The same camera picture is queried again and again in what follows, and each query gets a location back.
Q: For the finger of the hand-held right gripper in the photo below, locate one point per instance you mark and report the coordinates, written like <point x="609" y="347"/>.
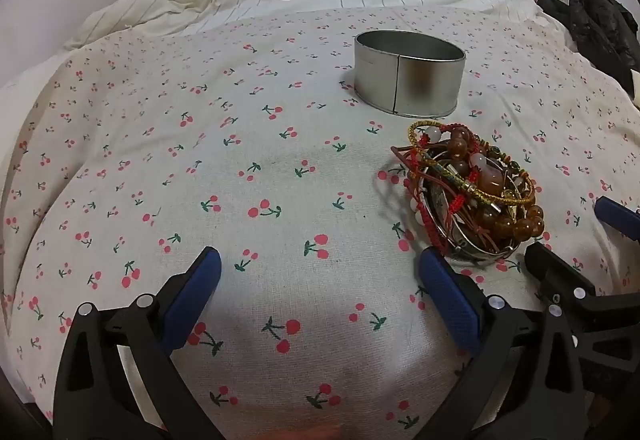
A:
<point x="617" y="217"/>
<point x="555" y="275"/>

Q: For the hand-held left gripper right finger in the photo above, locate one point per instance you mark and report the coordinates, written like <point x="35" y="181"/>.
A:
<point x="450" y="305"/>

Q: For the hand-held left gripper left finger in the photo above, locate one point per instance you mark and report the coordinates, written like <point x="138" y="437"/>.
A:
<point x="197" y="300"/>

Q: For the round silver metal tin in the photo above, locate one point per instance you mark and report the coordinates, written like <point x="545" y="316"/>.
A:
<point x="425" y="85"/>

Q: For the cherry print bed sheet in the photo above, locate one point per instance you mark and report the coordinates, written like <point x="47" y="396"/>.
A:
<point x="200" y="145"/>

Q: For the black jacket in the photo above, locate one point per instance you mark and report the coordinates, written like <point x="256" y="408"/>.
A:
<point x="600" y="20"/>

